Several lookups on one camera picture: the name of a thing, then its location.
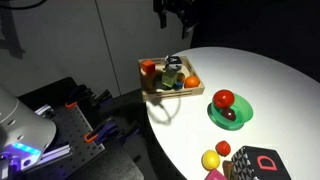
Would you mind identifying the black soft cube letter D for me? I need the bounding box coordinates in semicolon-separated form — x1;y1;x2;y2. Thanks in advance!
230;145;293;180

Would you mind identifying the black purple clamp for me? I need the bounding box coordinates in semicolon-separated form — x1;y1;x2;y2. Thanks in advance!
116;120;142;142

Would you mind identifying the green cube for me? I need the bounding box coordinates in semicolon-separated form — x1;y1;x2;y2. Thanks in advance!
161;69;179;89

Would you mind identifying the wooden tray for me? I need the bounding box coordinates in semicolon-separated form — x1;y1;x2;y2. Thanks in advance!
137;55;206;103

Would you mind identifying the black clamp orange trigger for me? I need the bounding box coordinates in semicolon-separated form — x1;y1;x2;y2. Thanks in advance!
64;84;113;109
83;119;118;144

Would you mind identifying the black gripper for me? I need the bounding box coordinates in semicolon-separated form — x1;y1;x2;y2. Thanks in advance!
153;0;201;40

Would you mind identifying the red apple toy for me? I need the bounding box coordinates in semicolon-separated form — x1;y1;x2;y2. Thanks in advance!
213;89;236;109

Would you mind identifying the small red tomato toy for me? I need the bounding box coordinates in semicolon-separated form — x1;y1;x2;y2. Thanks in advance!
215;140;232;157

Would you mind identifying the pink soft cube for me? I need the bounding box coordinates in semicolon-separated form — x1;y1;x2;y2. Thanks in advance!
204;168;229;180

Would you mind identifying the green plastic bowl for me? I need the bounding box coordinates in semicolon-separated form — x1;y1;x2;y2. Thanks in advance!
206;93;254;131

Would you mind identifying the dark purple plum toy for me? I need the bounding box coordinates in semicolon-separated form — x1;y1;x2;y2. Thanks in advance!
221;108;237;122

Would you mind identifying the orange wooden cube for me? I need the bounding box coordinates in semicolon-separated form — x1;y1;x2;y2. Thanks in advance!
140;59;157;76

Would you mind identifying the black equipment with blue parts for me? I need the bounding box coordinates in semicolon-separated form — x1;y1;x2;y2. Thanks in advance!
24;104;106;180

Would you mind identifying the black white letter cube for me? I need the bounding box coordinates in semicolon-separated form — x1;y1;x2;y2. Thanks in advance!
164;55;183;72

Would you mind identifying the yellow lemon toy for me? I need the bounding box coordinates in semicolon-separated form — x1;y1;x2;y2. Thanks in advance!
201;149;221;171

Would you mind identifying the orange fruit toy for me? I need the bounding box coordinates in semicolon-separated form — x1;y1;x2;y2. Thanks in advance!
184;75;201;89

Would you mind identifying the aluminium extrusion rail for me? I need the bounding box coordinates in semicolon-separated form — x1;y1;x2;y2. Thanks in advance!
34;143;73;167

